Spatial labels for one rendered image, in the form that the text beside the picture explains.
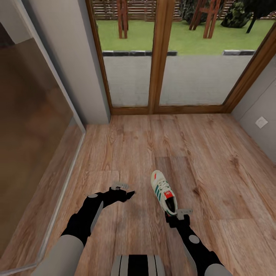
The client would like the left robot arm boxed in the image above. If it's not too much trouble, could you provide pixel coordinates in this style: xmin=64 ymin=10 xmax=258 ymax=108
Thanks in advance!
xmin=30 ymin=181 xmax=135 ymax=276

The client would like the gym shoe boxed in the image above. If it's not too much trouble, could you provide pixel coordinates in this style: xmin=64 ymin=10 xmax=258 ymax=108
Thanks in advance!
xmin=151 ymin=170 xmax=178 ymax=217

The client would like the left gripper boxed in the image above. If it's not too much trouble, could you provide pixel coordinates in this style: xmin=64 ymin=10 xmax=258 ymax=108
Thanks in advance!
xmin=108 ymin=187 xmax=135 ymax=204

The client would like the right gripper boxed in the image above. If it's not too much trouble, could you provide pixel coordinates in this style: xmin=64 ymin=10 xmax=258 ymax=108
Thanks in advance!
xmin=165 ymin=214 xmax=190 ymax=233

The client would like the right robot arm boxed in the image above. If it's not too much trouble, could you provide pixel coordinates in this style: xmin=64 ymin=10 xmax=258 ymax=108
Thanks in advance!
xmin=165 ymin=208 xmax=233 ymax=276

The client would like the robot trunk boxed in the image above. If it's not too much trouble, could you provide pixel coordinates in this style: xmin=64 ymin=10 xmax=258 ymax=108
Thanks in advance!
xmin=111 ymin=255 xmax=165 ymax=276

